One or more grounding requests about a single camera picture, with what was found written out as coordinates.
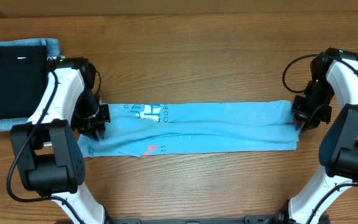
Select light blue printed t-shirt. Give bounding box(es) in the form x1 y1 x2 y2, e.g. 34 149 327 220
78 100 300 157

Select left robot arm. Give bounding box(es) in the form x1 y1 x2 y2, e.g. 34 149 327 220
6 57 113 223

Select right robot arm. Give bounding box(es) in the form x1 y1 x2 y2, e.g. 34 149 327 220
270 48 358 223

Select folded black printed garment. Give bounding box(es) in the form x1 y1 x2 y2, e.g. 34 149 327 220
47 55 64 62

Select folded blue jeans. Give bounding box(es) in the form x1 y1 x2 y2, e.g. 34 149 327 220
0 38 61 132

